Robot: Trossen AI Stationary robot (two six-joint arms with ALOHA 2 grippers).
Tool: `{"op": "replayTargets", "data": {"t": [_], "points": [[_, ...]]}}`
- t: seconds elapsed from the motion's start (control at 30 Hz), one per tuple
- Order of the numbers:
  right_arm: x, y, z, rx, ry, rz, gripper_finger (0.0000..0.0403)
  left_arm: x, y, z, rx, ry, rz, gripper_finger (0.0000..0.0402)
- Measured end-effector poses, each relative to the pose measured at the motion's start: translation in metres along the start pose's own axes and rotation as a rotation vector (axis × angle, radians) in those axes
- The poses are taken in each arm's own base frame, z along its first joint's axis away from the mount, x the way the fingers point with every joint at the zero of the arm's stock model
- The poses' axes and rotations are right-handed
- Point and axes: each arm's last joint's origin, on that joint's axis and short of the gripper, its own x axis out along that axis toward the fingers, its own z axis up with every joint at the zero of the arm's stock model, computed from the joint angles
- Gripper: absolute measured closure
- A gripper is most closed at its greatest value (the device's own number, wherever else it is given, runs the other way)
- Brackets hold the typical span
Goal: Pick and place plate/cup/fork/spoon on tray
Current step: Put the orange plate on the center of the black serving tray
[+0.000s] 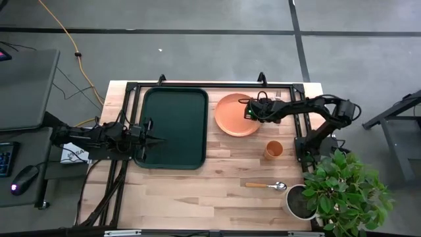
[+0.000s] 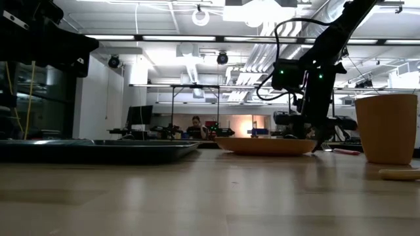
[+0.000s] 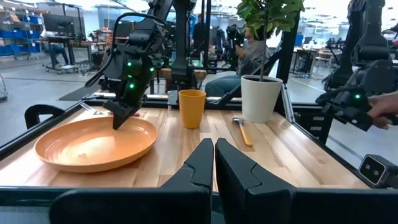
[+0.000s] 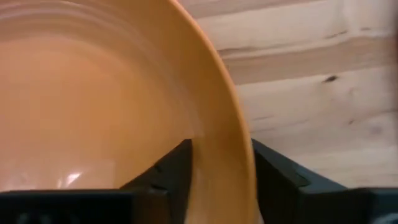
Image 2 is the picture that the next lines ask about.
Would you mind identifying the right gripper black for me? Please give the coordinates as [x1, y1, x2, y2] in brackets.
[297, 91, 337, 153]

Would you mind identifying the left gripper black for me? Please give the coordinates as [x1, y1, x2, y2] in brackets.
[0, 29, 100, 78]

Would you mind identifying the orange plate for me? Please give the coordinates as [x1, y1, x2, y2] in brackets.
[215, 136, 318, 157]

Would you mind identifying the orange cup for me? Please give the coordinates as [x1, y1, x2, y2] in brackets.
[354, 93, 419, 166]

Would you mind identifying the spoon with yellow handle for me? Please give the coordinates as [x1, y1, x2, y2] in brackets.
[377, 168, 420, 182]

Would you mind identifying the dark green plastic tray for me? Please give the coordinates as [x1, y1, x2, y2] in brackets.
[0, 138, 200, 164]

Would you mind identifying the black computer monitor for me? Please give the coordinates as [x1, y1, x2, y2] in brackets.
[126, 104, 154, 127]

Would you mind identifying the person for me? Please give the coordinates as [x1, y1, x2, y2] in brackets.
[186, 115, 209, 140]

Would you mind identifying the yellow cable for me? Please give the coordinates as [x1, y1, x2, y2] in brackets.
[4, 60, 36, 141]

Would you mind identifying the black background table frame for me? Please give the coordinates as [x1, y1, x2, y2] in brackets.
[169, 83, 221, 132]

